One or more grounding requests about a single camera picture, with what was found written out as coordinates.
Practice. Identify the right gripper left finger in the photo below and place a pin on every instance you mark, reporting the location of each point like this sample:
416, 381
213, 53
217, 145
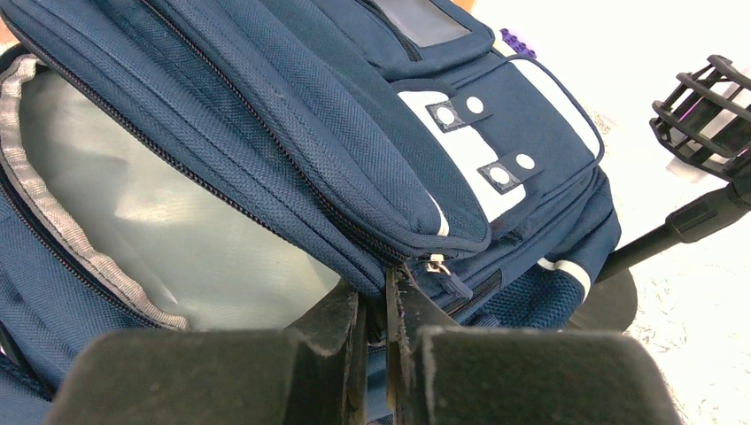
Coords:
312, 372

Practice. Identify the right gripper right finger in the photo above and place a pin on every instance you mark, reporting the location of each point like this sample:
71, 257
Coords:
443, 373

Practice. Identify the navy blue student backpack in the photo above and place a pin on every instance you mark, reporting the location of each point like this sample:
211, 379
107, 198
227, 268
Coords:
188, 168

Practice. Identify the purple toy block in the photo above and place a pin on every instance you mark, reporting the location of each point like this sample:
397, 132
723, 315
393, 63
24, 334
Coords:
511, 44

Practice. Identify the black microphone stand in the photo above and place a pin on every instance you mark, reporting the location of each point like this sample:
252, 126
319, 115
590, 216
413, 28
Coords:
705, 125

